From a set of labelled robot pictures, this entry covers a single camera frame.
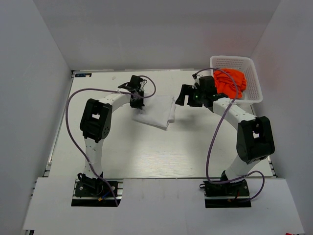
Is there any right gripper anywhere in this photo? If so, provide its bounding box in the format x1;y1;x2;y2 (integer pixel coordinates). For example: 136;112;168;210
176;84;206;107

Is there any white t shirt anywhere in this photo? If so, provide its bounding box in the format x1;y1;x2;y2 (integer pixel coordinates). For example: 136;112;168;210
132;95;176;130

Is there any orange t shirt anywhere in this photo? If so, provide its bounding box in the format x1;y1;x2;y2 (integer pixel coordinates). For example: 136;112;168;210
213;68;247;99

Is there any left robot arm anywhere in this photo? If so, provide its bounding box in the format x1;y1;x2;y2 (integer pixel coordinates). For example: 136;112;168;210
80;75;147;195

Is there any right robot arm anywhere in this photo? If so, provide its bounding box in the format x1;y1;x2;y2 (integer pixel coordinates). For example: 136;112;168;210
176;76;275;195

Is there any white plastic basket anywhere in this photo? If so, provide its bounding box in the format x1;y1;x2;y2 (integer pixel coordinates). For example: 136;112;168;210
210;55;263;106

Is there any blue label sticker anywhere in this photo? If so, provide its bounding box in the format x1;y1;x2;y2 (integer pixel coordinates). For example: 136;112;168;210
74;73;92;77

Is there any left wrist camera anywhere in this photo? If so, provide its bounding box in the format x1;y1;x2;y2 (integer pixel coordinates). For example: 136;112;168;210
139;78;148;91

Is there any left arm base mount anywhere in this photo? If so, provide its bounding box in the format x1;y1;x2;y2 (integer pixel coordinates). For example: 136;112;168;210
71;179;117;207

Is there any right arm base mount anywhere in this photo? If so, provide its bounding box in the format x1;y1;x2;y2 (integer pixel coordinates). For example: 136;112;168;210
199;180;251;209

